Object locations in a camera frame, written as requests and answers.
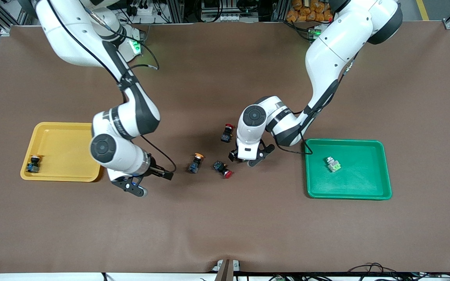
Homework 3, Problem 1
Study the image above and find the yellow mushroom push button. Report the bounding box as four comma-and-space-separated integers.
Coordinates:
188, 153, 205, 174
26, 155, 43, 174

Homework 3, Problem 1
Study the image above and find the green white push button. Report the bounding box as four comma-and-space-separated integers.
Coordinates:
325, 156, 342, 173

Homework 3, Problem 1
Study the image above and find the red mushroom push button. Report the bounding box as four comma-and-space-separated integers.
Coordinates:
213, 160, 233, 179
220, 123, 236, 143

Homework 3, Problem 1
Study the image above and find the brown table mat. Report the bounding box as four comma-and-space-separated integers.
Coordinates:
0, 21, 450, 274

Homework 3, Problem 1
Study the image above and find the yellow plastic tray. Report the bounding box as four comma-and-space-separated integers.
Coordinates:
20, 122, 104, 182

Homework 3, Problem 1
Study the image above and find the metal table edge clamp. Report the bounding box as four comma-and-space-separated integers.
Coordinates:
212, 259, 241, 281

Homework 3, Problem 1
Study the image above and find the green plastic tray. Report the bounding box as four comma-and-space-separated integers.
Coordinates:
304, 139, 393, 201

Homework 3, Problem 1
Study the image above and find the grey equipment rack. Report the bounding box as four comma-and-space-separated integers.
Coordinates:
201, 0, 246, 23

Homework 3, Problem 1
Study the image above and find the white power strip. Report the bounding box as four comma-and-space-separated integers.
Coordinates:
127, 2, 157, 17

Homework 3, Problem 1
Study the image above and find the orange packaged goods pile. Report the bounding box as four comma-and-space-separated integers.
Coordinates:
286, 0, 333, 22

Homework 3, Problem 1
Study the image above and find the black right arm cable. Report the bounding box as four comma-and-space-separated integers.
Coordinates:
47, 0, 177, 174

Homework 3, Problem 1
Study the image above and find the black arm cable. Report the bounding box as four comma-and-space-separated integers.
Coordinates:
278, 55, 356, 156
47, 0, 177, 174

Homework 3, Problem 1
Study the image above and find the black left camera bracket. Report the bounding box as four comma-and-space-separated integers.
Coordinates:
248, 140, 276, 168

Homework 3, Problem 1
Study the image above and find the black camera bracket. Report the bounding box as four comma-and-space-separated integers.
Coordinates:
112, 176, 147, 197
248, 140, 276, 168

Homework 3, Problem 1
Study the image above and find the black right camera bracket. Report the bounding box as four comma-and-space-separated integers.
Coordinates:
112, 176, 147, 197

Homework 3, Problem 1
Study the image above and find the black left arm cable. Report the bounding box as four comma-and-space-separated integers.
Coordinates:
278, 55, 356, 156

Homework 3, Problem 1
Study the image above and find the black cable bundle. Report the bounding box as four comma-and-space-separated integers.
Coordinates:
346, 263, 450, 281

